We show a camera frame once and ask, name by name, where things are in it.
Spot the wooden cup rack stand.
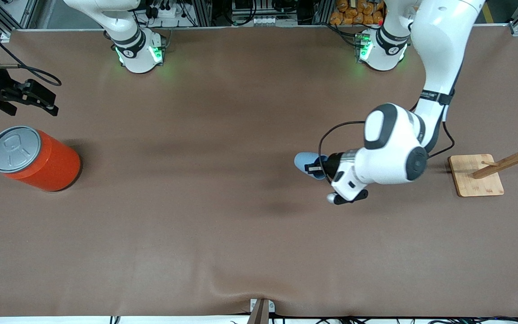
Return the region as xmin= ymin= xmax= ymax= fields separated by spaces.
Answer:
xmin=448 ymin=124 xmax=518 ymax=198

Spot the heap of orange items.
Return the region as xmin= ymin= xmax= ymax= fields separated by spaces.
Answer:
xmin=330 ymin=0 xmax=385 ymax=26

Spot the grey metal camera bracket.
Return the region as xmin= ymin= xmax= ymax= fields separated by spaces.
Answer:
xmin=249 ymin=298 xmax=276 ymax=324

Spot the long white power strip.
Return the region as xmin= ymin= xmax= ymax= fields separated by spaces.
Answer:
xmin=237 ymin=16 xmax=298 ymax=26

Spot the blue plastic cup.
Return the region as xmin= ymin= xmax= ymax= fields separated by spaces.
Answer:
xmin=294 ymin=152 xmax=329 ymax=181

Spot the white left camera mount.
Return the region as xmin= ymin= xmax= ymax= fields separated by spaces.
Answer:
xmin=331 ymin=169 xmax=364 ymax=201

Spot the orange can with grey lid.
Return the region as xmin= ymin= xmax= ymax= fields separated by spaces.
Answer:
xmin=0 ymin=126 xmax=81 ymax=192

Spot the white power strip with plugs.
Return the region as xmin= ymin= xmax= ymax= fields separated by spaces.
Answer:
xmin=148 ymin=2 xmax=183 ymax=19

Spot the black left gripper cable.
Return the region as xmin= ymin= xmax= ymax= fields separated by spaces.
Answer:
xmin=318 ymin=97 xmax=455 ymax=185

